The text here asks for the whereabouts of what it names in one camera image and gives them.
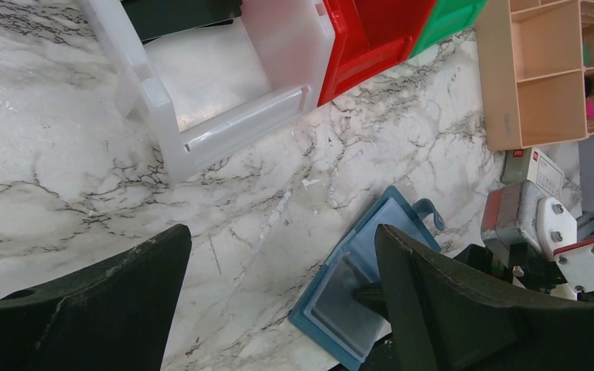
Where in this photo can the black wallet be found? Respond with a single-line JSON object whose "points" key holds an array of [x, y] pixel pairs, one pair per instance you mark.
{"points": [[153, 19]]}

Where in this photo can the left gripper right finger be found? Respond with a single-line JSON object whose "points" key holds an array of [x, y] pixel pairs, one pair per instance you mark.
{"points": [[445, 315]]}

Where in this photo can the orange file organizer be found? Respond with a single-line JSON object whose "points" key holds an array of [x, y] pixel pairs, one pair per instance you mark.
{"points": [[536, 62]]}

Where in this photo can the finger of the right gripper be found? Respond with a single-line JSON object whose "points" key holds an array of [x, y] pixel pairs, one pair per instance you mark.
{"points": [[372, 297]]}

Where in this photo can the green plastic bin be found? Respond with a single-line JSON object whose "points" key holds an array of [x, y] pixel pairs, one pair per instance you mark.
{"points": [[447, 18]]}

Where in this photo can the white red box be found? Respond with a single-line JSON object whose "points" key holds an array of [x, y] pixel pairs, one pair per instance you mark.
{"points": [[534, 165]]}

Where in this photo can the blue card holder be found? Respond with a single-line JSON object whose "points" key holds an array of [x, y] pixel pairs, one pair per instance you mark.
{"points": [[391, 208]]}

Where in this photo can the white plastic bin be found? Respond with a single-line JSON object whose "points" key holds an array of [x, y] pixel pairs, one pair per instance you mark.
{"points": [[206, 93]]}

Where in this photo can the pink marker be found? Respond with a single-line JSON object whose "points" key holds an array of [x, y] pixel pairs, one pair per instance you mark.
{"points": [[589, 109]]}

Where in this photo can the red plastic bin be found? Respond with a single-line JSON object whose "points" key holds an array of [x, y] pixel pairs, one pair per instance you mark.
{"points": [[370, 37]]}

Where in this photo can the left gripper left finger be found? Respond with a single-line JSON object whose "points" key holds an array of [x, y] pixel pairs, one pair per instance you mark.
{"points": [[115, 314]]}

